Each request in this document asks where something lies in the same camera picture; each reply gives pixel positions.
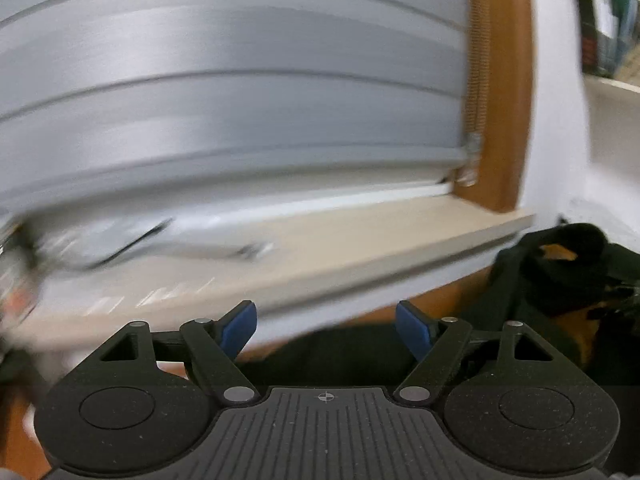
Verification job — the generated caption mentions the black garment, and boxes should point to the black garment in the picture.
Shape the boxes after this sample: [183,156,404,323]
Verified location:
[240,223,639,474]

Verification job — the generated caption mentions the beige window sill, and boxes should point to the beige window sill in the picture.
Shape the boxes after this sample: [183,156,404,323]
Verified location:
[8,195,534,352]

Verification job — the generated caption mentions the grey roller shutter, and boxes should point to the grey roller shutter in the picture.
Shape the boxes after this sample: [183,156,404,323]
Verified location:
[1,0,469,212]

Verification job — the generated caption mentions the white shelf with books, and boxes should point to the white shelf with books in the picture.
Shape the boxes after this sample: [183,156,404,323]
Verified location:
[577,0,640,86]

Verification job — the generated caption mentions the window crank handle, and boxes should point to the window crank handle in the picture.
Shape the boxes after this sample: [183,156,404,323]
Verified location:
[29,216,274,273]

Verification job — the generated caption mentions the wooden window frame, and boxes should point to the wooden window frame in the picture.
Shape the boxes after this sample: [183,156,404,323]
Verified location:
[454,0,534,212]

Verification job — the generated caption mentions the shutter strap with metal clip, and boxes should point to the shutter strap with metal clip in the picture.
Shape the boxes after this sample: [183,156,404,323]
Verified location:
[462,0,492,189]

